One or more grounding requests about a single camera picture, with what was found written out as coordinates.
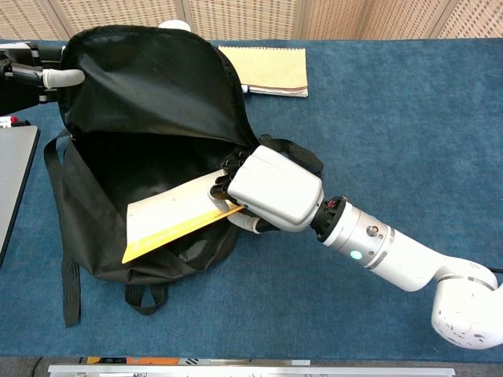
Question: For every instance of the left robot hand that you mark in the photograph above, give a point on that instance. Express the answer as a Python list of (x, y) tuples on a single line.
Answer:
[(23, 74)]

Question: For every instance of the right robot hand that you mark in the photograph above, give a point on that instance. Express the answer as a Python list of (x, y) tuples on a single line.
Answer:
[(275, 188)]

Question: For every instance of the yellow and white book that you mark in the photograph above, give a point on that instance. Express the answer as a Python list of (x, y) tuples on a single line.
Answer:
[(169, 212)]

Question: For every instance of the black fabric backpack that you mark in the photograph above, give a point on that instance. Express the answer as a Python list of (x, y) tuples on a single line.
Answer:
[(149, 90)]

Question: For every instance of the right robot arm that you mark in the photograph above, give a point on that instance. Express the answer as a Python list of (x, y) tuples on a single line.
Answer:
[(412, 263)]

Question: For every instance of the black capped marker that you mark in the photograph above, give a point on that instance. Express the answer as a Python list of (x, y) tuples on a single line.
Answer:
[(23, 123)]

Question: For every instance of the red capped marker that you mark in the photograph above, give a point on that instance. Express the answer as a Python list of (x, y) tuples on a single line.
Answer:
[(8, 121)]

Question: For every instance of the blue felt table cloth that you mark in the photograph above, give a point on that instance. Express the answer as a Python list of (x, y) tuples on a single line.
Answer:
[(353, 157)]

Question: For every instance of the grey laptop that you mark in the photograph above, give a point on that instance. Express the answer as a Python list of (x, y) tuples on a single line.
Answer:
[(13, 176)]

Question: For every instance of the tan spiral notebook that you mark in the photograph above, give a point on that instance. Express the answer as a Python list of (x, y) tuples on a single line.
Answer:
[(267, 66)]

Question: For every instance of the white paper cup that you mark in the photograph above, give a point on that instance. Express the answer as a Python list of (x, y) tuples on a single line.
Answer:
[(175, 24)]

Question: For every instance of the woven folding screen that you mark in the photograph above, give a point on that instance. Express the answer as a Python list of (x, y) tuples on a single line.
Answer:
[(353, 17)]

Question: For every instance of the orange black label strip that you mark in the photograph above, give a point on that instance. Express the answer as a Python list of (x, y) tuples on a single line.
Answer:
[(153, 360)]

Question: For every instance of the aluminium rail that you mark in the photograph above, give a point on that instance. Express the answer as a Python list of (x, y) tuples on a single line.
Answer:
[(251, 370)]

